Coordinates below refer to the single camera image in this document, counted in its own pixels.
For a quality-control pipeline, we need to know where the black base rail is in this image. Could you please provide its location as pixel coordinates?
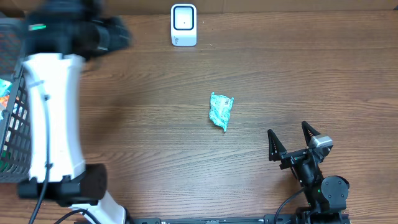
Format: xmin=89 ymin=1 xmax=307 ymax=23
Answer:
xmin=130 ymin=213 xmax=351 ymax=224

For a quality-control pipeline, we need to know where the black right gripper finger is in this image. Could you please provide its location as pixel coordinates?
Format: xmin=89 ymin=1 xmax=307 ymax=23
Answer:
xmin=267 ymin=129 xmax=287 ymax=161
xmin=302 ymin=121 xmax=320 ymax=146

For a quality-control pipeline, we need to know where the teal packet in basket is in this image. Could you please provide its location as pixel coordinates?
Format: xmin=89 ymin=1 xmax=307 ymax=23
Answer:
xmin=0 ymin=79 xmax=12 ymax=98

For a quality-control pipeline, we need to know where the green wet wipes pack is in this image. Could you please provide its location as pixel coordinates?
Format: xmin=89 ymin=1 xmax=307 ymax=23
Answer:
xmin=209 ymin=92 xmax=234 ymax=132

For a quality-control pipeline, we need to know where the dark grey plastic basket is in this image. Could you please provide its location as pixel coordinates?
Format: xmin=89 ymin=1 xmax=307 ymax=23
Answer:
xmin=1 ymin=18 xmax=31 ymax=183

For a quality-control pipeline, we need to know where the white barcode scanner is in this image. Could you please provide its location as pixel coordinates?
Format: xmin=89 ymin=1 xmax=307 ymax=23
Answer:
xmin=170 ymin=3 xmax=197 ymax=47

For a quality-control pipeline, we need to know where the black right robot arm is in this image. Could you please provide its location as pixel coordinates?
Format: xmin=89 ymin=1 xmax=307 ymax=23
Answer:
xmin=264 ymin=121 xmax=350 ymax=224

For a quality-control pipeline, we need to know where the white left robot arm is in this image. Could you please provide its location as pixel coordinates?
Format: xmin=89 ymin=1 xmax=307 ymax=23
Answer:
xmin=17 ymin=0 xmax=131 ymax=223

